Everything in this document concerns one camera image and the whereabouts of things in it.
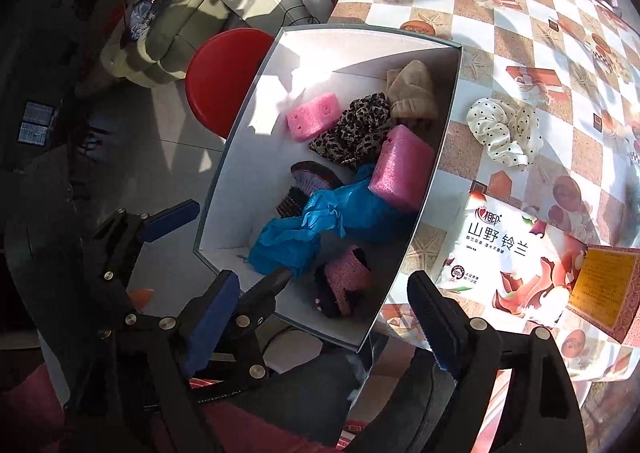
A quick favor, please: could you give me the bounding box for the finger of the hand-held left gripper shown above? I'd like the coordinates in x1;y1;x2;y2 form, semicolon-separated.
207;267;292;394
92;199;201;284

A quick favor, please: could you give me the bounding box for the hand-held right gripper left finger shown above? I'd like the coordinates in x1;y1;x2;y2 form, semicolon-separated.
65;270;242;453

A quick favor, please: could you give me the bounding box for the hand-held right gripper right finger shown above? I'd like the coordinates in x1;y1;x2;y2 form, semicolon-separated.
360;272;588;453

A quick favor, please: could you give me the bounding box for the white cardboard box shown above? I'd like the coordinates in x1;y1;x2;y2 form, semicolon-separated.
192;25;464;354

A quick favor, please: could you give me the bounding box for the blue glove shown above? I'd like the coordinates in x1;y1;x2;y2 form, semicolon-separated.
300;164;422;245
248;218;322;277

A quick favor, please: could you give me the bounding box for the pink foam block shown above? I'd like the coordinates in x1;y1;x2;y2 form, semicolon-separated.
286;100;342;143
369;125;436;210

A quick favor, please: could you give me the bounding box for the leopard print scrunchie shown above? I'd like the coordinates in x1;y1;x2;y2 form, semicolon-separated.
308;93;394;169

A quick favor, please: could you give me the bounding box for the beige knit sock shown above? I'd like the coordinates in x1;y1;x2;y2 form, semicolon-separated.
386;59;440;126

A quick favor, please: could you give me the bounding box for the pink knit sock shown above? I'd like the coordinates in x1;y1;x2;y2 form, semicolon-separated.
314;245;374;320

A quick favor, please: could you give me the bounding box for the person's leg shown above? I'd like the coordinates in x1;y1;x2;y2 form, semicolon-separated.
190;333;456;453

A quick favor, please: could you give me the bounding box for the floral tissue pack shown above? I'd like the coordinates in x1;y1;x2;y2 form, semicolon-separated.
435;190;587;330

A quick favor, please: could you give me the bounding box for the dark knit sock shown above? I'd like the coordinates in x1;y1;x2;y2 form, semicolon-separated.
277;160;344;219

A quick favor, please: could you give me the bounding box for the red patterned carton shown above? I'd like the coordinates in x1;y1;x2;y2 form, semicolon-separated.
567;245;640;345

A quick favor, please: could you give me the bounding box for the red round stool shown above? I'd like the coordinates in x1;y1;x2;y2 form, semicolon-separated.
185;28;279;139

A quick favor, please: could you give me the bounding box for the green sofa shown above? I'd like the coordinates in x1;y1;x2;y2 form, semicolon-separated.
100;0;242;90

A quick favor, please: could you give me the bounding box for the white polka-dot scrunchie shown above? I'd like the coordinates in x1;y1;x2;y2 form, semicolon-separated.
466;97;545;172

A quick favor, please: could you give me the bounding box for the checkered tablecloth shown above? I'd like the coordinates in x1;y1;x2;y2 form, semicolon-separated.
327;0;640;384

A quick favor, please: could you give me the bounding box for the black cable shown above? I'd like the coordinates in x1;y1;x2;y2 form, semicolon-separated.
280;5;321;26

